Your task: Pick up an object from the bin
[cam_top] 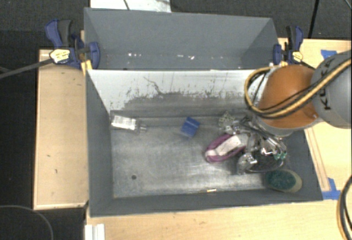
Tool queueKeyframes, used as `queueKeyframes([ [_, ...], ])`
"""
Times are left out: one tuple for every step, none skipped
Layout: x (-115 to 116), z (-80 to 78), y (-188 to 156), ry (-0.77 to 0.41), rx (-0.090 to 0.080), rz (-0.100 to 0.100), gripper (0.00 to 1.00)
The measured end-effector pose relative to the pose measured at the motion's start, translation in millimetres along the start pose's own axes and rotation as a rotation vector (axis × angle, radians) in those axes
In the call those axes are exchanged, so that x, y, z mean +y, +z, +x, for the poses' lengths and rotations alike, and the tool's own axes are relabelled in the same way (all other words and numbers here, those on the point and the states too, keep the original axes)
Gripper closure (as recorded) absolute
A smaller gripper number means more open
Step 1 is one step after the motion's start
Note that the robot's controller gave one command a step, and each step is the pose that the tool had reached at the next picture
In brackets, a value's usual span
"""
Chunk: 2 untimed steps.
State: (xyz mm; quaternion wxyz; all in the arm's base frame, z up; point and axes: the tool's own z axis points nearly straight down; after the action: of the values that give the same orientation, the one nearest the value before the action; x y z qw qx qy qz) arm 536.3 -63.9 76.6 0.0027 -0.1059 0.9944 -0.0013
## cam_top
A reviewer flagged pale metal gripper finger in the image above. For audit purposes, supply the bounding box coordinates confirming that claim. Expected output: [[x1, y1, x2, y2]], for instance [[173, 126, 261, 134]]
[[258, 145, 276, 157], [236, 151, 259, 175]]

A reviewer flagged black oval object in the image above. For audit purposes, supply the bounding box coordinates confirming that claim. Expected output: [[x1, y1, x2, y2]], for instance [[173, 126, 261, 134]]
[[244, 150, 285, 174]]

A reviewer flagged green round sponge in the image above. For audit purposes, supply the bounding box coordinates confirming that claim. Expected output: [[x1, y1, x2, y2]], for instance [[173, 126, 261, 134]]
[[265, 168, 303, 194]]

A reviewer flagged clear speckled glass object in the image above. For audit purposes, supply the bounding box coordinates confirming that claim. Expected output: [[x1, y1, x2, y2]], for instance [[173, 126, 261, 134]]
[[218, 111, 240, 135]]

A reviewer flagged blue block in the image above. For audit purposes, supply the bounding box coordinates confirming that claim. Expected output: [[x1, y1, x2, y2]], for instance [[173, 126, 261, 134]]
[[179, 116, 201, 139]]

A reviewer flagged grey metal bin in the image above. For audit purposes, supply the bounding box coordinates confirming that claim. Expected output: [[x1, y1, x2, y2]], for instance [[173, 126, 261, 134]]
[[83, 7, 324, 217]]

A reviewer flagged pale wood flat board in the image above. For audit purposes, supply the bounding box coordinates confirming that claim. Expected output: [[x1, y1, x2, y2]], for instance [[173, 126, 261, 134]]
[[32, 48, 89, 211]]

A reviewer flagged purple ring with white label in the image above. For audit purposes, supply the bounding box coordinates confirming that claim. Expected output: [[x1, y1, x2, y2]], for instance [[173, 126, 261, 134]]
[[204, 133, 249, 164]]

